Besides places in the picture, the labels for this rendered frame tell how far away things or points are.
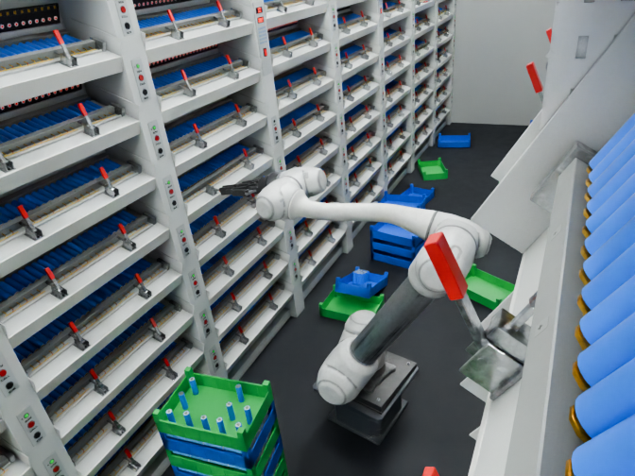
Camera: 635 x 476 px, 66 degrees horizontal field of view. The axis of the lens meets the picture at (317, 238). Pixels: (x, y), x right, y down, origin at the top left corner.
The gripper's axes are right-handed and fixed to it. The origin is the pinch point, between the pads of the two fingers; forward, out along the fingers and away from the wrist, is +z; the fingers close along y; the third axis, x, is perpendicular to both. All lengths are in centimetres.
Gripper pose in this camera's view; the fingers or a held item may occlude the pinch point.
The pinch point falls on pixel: (229, 189)
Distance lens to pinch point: 189.6
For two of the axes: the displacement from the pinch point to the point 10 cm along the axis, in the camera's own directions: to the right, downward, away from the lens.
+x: -2.6, -8.8, -3.9
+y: 4.4, -4.7, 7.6
